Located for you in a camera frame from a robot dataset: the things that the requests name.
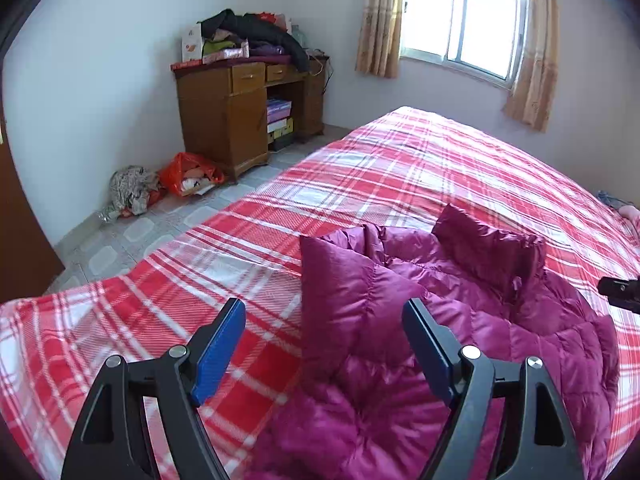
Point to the orange plastic bag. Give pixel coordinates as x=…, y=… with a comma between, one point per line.
x=189, y=174

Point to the pink floral quilt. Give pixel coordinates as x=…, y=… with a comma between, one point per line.
x=630, y=212

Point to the right beige curtain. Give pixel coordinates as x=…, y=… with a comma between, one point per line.
x=531, y=97

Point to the grey patterned cloth bundle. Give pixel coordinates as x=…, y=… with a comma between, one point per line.
x=131, y=192

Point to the wooden desk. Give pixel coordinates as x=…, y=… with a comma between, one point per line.
x=223, y=108

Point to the beige curtain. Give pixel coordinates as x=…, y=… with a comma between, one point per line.
x=531, y=97
x=379, y=38

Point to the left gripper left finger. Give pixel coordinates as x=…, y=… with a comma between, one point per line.
x=111, y=438

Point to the red plaid bed sheet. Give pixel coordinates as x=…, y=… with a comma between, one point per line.
x=399, y=170

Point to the white box on desk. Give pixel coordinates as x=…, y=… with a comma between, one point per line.
x=192, y=44

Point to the magenta puffer jacket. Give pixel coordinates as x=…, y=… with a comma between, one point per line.
x=363, y=409

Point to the brown wooden door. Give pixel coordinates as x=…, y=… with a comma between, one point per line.
x=29, y=264

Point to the stacked boxes in desk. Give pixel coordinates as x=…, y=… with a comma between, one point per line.
x=280, y=127

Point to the left beige curtain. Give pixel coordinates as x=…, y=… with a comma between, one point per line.
x=379, y=38

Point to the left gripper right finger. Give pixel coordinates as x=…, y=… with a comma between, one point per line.
x=536, y=439

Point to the window with sliding panes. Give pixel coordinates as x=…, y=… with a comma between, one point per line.
x=482, y=38

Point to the black jacket on desk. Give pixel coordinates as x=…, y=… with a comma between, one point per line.
x=252, y=27

